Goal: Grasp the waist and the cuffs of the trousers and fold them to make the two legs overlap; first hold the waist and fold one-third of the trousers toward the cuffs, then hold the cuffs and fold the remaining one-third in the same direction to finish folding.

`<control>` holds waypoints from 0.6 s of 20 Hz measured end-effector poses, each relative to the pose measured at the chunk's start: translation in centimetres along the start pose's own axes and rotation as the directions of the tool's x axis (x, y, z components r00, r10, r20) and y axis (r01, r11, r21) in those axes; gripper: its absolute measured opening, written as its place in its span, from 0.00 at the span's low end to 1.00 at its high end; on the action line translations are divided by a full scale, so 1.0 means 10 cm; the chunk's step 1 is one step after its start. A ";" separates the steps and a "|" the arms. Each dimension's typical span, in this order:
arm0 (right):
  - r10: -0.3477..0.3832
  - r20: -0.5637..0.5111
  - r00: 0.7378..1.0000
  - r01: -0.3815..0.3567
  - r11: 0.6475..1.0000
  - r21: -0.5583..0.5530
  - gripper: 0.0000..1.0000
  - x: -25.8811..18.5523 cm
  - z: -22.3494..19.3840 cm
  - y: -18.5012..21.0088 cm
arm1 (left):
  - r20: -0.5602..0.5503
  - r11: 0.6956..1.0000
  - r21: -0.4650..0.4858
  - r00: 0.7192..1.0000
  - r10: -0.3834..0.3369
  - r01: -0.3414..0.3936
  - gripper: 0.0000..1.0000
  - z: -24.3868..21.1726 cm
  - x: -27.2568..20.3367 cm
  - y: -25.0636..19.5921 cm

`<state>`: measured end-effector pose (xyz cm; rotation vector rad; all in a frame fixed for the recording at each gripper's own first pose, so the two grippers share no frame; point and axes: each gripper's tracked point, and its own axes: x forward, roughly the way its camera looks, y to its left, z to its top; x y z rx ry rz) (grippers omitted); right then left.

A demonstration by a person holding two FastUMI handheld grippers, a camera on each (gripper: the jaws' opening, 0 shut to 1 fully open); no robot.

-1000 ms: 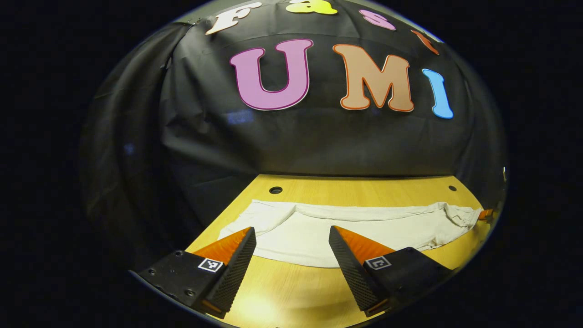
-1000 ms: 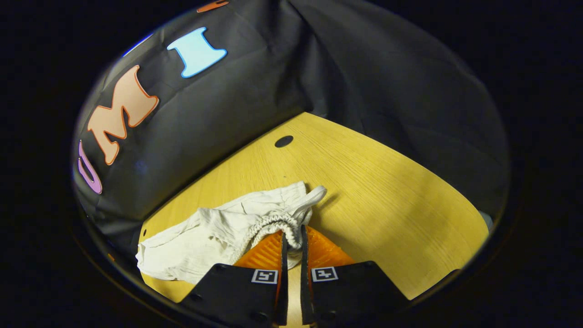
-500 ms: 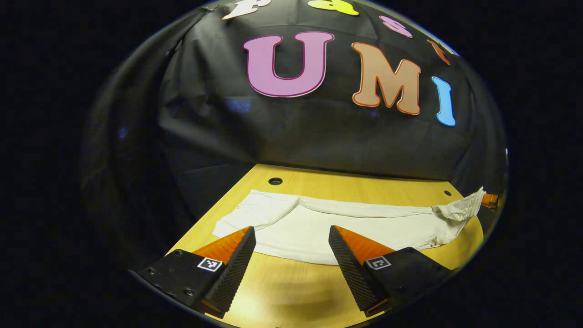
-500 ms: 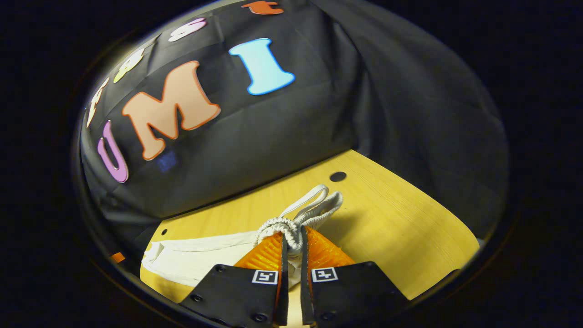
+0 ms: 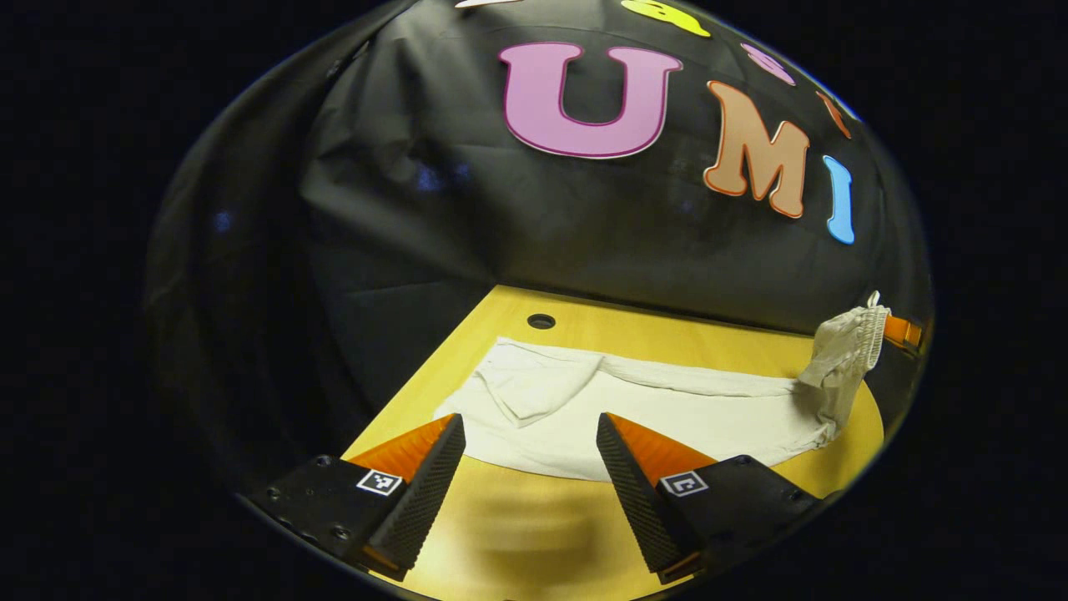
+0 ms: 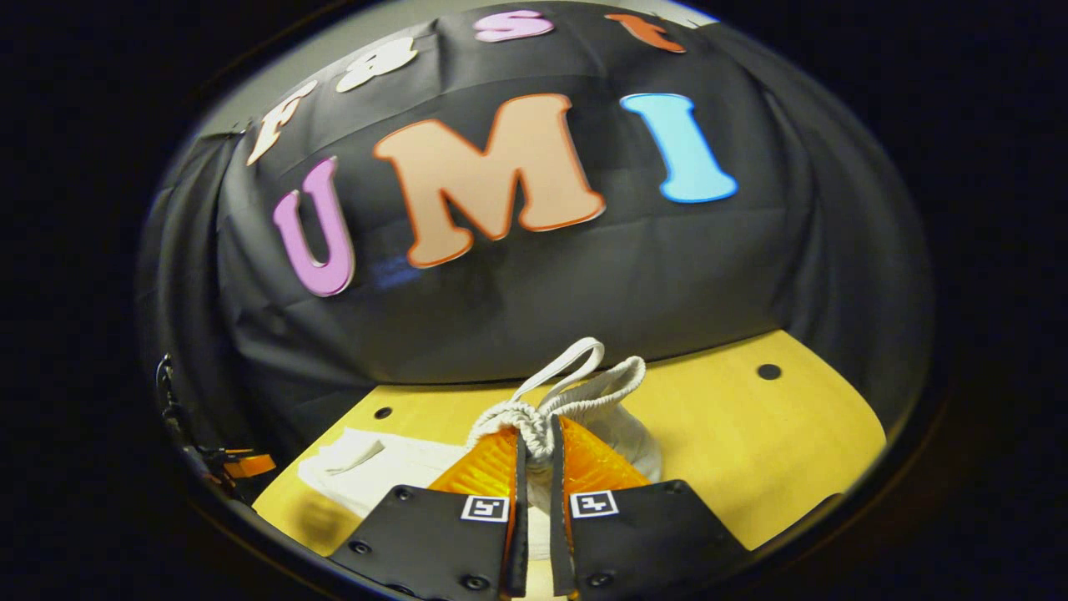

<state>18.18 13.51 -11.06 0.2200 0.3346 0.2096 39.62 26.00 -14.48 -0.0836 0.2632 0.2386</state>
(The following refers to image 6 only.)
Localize black backdrop cloth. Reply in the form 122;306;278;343
138;0;935;468

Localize white jeans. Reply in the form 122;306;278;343
298;336;664;562

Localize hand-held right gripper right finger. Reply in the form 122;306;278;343
549;417;752;598

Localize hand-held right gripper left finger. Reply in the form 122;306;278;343
330;430;529;598

